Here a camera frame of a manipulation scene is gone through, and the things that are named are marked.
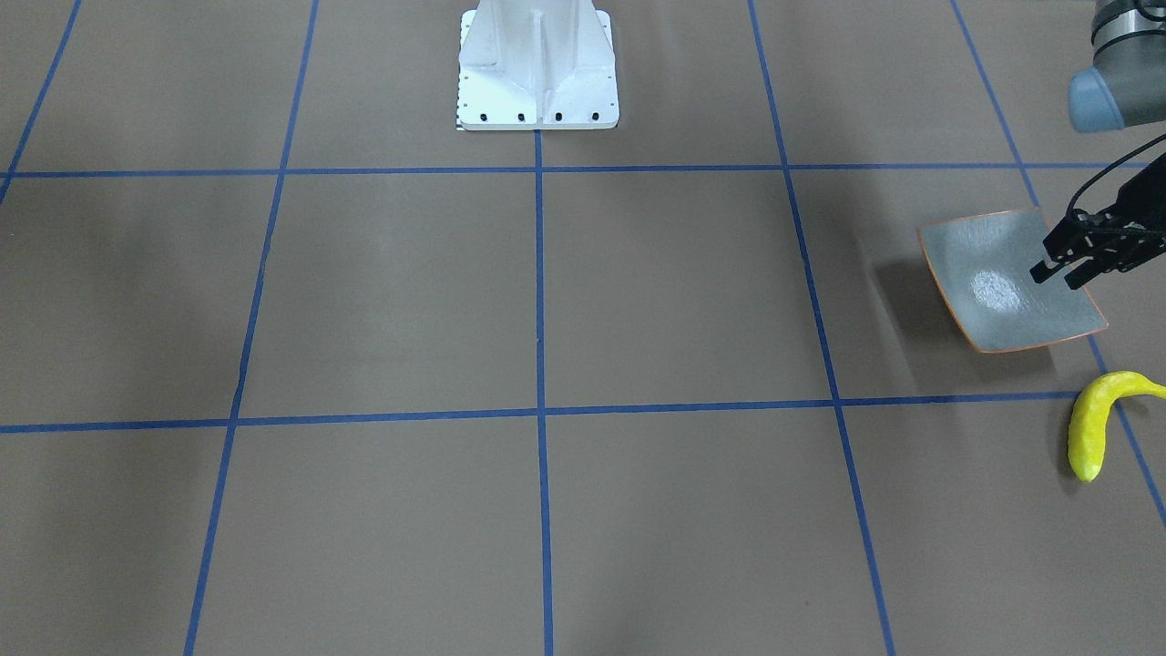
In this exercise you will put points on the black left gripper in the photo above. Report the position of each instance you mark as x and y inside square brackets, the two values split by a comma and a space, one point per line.
[1142, 198]

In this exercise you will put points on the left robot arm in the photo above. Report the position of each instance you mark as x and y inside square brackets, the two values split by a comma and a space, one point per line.
[1123, 88]

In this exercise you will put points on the blue square ceramic plate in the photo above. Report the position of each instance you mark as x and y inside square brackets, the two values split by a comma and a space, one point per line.
[981, 265]

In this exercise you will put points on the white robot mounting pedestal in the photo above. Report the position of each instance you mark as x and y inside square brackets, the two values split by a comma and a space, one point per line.
[536, 65]

